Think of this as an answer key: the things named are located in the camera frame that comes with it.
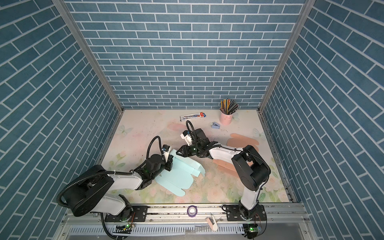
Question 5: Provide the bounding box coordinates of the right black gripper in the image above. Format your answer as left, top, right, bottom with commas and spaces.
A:
175, 144, 203, 158

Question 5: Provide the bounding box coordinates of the light blue paper box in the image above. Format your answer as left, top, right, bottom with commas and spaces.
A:
155, 150, 206, 197

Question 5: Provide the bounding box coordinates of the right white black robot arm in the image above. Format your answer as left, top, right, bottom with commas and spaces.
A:
177, 129, 271, 220

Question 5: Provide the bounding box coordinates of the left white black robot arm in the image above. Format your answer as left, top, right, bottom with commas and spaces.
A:
57, 153, 173, 222

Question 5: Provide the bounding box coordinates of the white pencil box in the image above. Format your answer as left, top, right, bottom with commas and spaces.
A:
180, 112, 206, 122

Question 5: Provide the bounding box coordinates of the pink flat paper box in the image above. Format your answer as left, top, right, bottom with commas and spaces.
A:
213, 133, 260, 178

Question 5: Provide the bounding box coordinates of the blue small stapler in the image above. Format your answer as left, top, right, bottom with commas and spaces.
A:
211, 122, 221, 129

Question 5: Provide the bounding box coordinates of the pink pen cup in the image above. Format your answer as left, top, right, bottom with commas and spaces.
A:
220, 113, 233, 126

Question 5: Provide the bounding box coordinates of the purple tape roll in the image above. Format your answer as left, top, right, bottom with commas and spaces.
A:
187, 205, 198, 218

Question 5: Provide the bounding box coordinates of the colored pencils bundle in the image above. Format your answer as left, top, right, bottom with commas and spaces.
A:
220, 99, 239, 115

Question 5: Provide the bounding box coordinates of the white pink small tool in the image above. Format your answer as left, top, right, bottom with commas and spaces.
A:
206, 215, 219, 232

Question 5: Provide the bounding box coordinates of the left black corrugated cable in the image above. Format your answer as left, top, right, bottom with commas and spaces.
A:
56, 135, 164, 208

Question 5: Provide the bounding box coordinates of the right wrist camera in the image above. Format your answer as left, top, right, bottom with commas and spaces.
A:
180, 131, 193, 146

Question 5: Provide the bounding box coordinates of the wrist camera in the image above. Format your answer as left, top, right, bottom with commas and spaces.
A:
162, 144, 172, 162
180, 131, 193, 146

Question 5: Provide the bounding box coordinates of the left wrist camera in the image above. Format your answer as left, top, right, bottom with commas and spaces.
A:
162, 144, 172, 162

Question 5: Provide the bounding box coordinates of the metal base rail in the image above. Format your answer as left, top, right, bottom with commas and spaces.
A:
53, 203, 317, 240

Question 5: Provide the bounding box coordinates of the right black cable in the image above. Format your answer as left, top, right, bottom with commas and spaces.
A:
185, 120, 271, 193

